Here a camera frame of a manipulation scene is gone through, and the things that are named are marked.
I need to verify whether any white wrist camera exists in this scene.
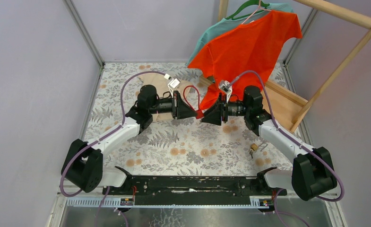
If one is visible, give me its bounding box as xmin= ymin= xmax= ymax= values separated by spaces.
xmin=167 ymin=79 xmax=181 ymax=95
xmin=218 ymin=80 xmax=233 ymax=102

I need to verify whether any brass padlock with keys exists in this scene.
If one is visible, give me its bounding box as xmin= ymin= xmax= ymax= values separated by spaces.
xmin=249 ymin=143 xmax=267 ymax=159

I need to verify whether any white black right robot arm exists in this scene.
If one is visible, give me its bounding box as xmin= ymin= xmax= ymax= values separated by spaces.
xmin=201 ymin=86 xmax=340 ymax=201

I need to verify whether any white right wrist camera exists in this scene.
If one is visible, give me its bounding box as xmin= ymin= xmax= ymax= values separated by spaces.
xmin=218 ymin=80 xmax=233 ymax=102

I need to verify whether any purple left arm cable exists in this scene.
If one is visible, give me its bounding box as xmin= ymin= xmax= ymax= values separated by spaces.
xmin=59 ymin=70 xmax=172 ymax=198

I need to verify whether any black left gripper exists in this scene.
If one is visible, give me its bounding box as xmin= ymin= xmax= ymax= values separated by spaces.
xmin=148 ymin=91 xmax=198 ymax=120

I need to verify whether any floral patterned table mat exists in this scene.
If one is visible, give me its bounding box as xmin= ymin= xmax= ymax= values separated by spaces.
xmin=85 ymin=63 xmax=291 ymax=176

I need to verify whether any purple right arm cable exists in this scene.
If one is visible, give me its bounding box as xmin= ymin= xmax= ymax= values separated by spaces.
xmin=229 ymin=70 xmax=345 ymax=202

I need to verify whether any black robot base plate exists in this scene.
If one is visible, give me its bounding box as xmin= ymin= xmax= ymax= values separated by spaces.
xmin=103 ymin=171 xmax=287 ymax=200

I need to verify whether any beige folded cloth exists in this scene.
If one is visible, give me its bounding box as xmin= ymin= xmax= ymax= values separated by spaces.
xmin=139 ymin=73 xmax=192 ymax=122

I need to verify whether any white slotted cable duct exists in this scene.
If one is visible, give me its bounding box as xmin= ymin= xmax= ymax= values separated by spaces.
xmin=64 ymin=195 xmax=276 ymax=209

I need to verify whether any teal t-shirt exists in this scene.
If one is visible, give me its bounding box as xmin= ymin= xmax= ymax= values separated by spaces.
xmin=186 ymin=0 xmax=294 ymax=66

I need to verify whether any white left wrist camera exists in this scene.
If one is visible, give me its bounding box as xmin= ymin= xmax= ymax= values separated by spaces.
xmin=167 ymin=79 xmax=181 ymax=95

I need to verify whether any green clothes hanger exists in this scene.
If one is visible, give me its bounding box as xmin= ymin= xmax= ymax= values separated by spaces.
xmin=225 ymin=0 xmax=270 ymax=20

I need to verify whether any pink clothes hanger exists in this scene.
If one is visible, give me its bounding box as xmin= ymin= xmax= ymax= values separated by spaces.
xmin=241 ymin=0 xmax=270 ymax=25

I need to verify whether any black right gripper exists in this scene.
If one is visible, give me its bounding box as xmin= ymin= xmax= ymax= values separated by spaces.
xmin=201 ymin=93 xmax=250 ymax=126

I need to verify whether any wooden clothes rack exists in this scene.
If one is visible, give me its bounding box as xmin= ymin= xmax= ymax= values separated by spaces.
xmin=199 ymin=0 xmax=371 ymax=130

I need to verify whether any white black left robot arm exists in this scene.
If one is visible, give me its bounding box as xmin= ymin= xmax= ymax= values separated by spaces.
xmin=60 ymin=85 xmax=198 ymax=194

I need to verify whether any red cable lock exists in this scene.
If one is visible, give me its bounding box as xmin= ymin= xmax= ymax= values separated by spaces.
xmin=182 ymin=85 xmax=205 ymax=120

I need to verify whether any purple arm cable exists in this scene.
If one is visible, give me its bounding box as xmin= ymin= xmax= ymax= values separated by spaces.
xmin=59 ymin=70 xmax=172 ymax=198
xmin=229 ymin=70 xmax=345 ymax=202

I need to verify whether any orange t-shirt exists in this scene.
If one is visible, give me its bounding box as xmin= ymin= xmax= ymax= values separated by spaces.
xmin=189 ymin=10 xmax=302 ymax=110

